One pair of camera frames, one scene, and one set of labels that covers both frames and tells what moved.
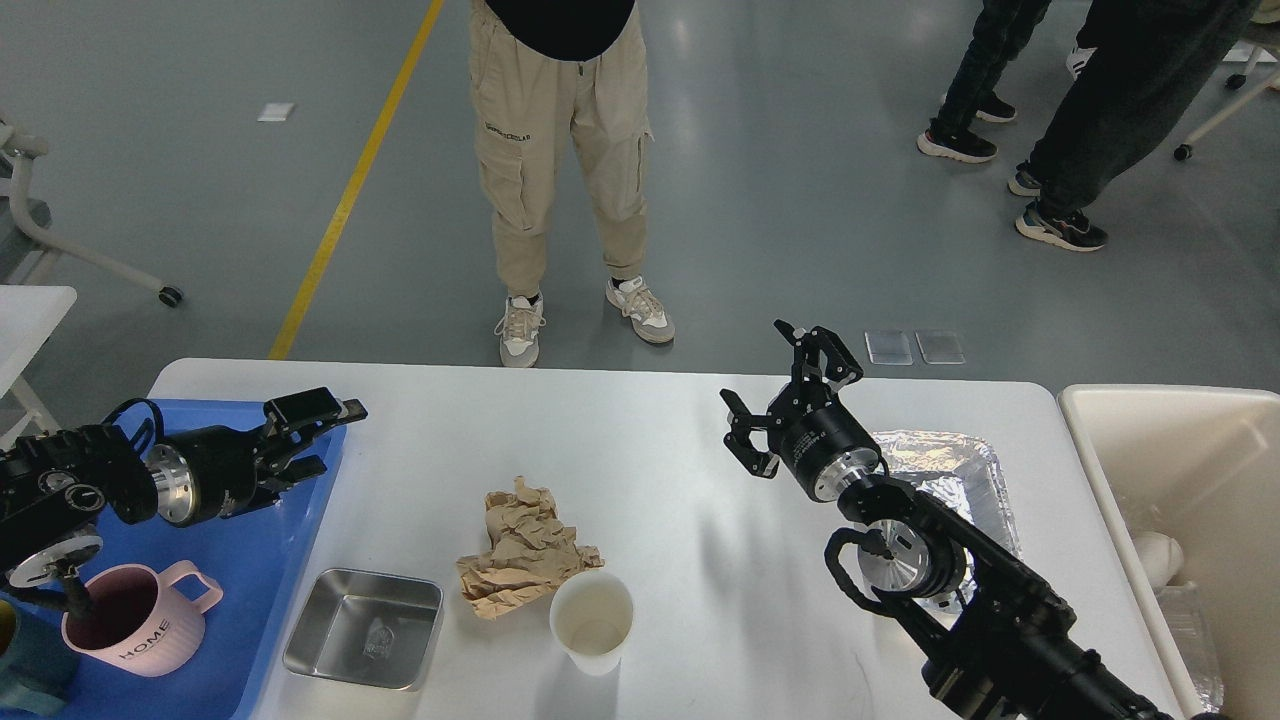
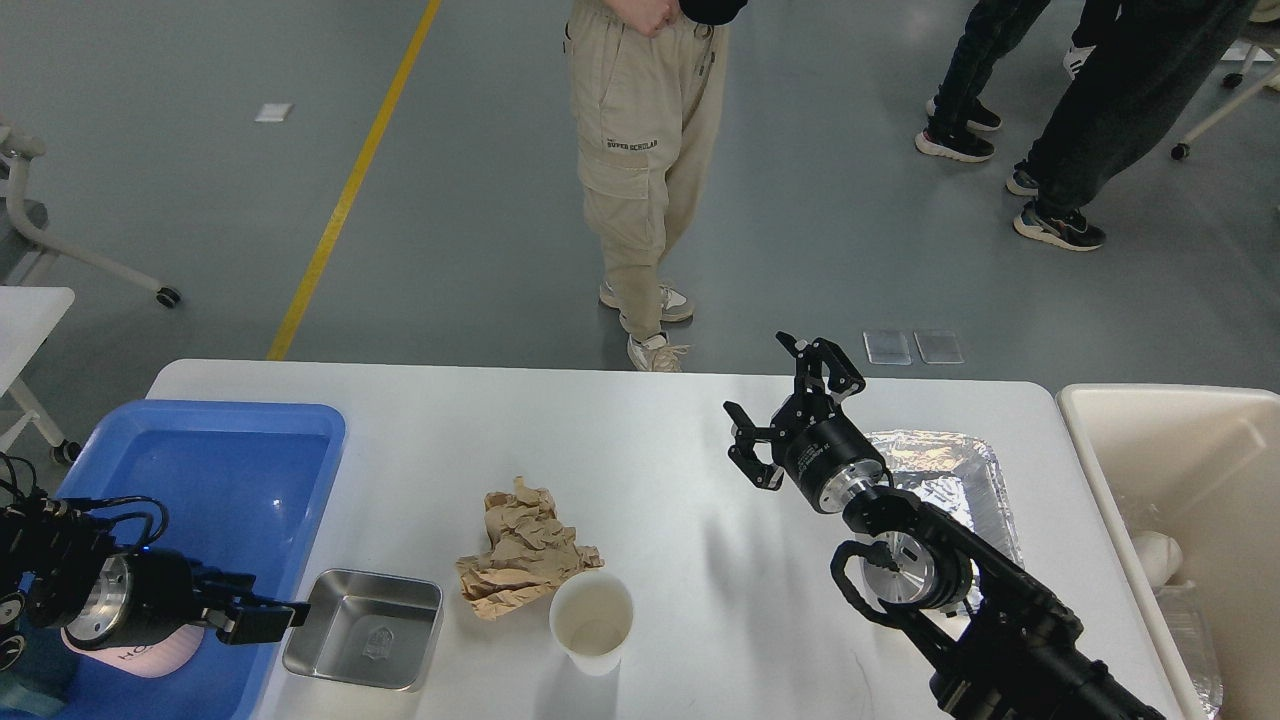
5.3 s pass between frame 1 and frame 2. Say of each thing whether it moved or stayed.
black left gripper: moved
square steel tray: stayed
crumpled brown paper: stayed
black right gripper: stayed
